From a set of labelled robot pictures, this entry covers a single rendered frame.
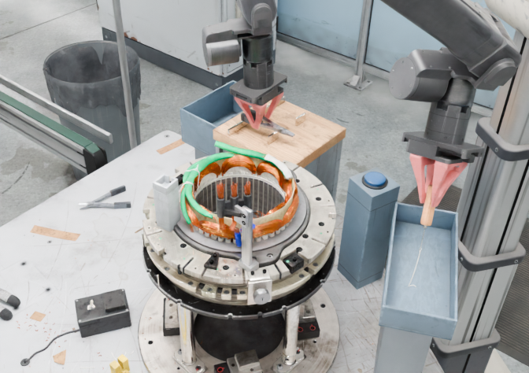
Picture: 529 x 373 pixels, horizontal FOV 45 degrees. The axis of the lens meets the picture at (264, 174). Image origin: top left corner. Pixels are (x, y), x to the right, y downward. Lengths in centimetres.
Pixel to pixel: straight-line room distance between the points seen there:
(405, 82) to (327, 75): 289
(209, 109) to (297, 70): 237
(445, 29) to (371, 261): 65
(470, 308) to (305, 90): 237
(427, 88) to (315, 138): 45
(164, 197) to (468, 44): 48
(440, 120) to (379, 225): 40
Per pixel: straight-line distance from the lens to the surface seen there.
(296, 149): 125
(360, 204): 124
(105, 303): 128
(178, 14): 353
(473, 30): 83
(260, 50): 116
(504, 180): 119
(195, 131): 137
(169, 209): 99
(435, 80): 89
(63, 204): 161
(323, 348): 124
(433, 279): 108
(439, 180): 94
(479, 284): 135
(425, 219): 98
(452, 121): 93
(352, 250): 133
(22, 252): 151
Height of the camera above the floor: 178
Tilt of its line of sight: 37 degrees down
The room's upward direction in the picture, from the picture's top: 2 degrees clockwise
